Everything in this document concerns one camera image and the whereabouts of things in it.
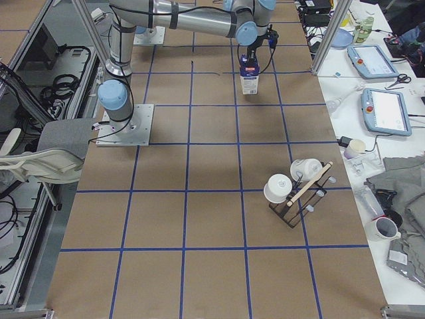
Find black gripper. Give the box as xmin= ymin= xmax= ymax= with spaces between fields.
xmin=246 ymin=24 xmax=278 ymax=66

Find blue white milk carton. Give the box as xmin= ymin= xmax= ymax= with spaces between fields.
xmin=239 ymin=54 xmax=260 ymax=95

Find cream purple cup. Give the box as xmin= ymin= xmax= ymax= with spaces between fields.
xmin=343 ymin=139 xmax=366 ymax=160

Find black electronics box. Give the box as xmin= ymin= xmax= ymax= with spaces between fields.
xmin=297 ymin=0 xmax=332 ymax=27

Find light blue bowl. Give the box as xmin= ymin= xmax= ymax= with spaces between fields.
xmin=331 ymin=28 xmax=353 ymax=49

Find green glass jar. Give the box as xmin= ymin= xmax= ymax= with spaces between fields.
xmin=353 ymin=16 xmax=375 ymax=44

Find upper teach pendant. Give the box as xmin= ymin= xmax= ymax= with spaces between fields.
xmin=347 ymin=45 xmax=399 ymax=79

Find teach pendant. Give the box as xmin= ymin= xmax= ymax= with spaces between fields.
xmin=361 ymin=88 xmax=412 ymax=136
xmin=347 ymin=45 xmax=399 ymax=79

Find white mug on rack rear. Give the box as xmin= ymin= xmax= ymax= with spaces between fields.
xmin=290 ymin=158 xmax=323 ymax=182

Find white mug on rack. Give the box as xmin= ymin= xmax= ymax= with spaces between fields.
xmin=263 ymin=173 xmax=292 ymax=204
xmin=290 ymin=158 xmax=323 ymax=182

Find black power adapter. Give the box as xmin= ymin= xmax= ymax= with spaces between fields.
xmin=337 ymin=136 xmax=353 ymax=148

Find white mug on rack front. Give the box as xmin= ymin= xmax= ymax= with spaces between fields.
xmin=263 ymin=173 xmax=292 ymax=204

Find lower teach pendant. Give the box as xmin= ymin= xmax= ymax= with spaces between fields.
xmin=361 ymin=88 xmax=412 ymax=136

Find black scissors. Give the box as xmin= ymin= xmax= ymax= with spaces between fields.
xmin=385 ymin=73 xmax=412 ymax=90

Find clear plastic packaging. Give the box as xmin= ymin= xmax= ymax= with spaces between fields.
xmin=347 ymin=152 xmax=383 ymax=176

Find grey cloth pile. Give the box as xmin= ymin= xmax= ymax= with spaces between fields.
xmin=365 ymin=156 xmax=424 ymax=286

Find grey white office chair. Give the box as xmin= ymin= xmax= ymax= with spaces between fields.
xmin=0 ymin=118 xmax=98 ymax=211

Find white mug red rim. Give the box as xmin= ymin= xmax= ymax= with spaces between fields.
xmin=364 ymin=217 xmax=401 ymax=241

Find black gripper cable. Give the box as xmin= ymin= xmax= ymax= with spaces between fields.
xmin=236 ymin=43 xmax=277 ymax=75

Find aluminium frame post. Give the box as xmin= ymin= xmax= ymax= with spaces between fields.
xmin=311 ymin=0 xmax=352 ymax=75

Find black wire mug rack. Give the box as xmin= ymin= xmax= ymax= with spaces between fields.
xmin=268 ymin=161 xmax=336 ymax=228

